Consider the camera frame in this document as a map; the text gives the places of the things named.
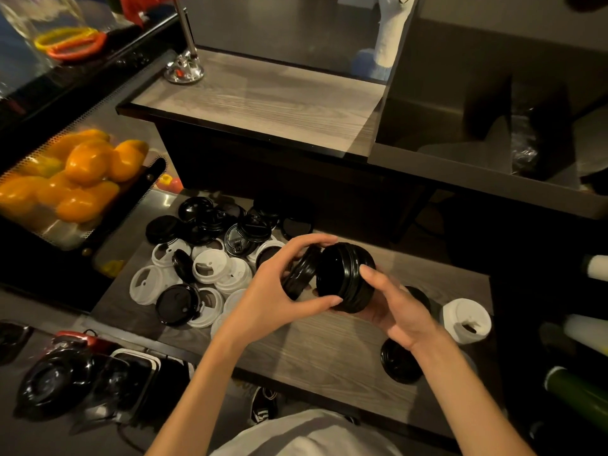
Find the person's left hand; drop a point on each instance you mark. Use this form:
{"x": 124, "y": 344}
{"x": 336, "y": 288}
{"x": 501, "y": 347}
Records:
{"x": 261, "y": 303}

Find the person's right hand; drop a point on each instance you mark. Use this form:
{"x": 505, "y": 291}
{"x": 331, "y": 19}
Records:
{"x": 406, "y": 318}

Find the stack of white lids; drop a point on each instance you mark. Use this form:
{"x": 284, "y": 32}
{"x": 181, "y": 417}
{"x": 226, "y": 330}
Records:
{"x": 466, "y": 320}

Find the pile of mixed cup lids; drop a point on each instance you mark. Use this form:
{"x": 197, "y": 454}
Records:
{"x": 209, "y": 261}

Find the stack of black lids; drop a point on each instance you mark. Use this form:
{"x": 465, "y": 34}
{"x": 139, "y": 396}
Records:
{"x": 344, "y": 275}

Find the dark metal organizer box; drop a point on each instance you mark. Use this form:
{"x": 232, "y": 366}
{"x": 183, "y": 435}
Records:
{"x": 451, "y": 90}

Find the person's right forearm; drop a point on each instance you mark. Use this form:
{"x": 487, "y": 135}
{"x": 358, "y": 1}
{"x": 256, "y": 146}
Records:
{"x": 475, "y": 403}

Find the person's left forearm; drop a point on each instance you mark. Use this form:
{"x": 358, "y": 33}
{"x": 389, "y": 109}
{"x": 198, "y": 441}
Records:
{"x": 190, "y": 408}

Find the translucent yellow print cup stack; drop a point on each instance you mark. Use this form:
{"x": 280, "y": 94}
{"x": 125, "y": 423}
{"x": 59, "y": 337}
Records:
{"x": 586, "y": 332}

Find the green sleeved white cup stack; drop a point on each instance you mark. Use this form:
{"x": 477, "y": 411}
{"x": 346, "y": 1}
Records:
{"x": 575, "y": 394}

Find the white paper cup stack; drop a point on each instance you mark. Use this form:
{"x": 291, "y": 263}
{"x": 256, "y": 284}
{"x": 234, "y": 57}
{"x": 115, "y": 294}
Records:
{"x": 598, "y": 268}

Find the black left shoe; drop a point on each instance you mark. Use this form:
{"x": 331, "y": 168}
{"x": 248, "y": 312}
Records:
{"x": 263, "y": 406}

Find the white shirt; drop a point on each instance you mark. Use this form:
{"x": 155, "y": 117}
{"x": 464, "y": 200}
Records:
{"x": 309, "y": 439}

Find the clear plastic bag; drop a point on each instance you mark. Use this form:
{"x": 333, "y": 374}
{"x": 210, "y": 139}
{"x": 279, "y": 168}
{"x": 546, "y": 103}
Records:
{"x": 525, "y": 142}

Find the pile of oranges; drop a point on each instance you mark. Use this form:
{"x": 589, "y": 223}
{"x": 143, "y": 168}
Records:
{"x": 76, "y": 175}

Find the chrome flag stand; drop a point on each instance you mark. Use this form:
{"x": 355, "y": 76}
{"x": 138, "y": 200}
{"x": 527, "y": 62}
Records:
{"x": 185, "y": 66}

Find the black round cap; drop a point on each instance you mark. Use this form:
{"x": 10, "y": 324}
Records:
{"x": 14, "y": 339}

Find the grey foil pouch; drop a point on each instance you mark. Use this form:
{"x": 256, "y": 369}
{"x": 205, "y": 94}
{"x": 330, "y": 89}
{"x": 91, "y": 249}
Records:
{"x": 591, "y": 147}

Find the blue stool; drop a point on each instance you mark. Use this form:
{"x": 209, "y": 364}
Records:
{"x": 370, "y": 66}

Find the red flag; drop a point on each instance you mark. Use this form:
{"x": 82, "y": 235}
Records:
{"x": 142, "y": 4}

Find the clear juicer container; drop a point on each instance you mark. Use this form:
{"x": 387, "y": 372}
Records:
{"x": 38, "y": 14}

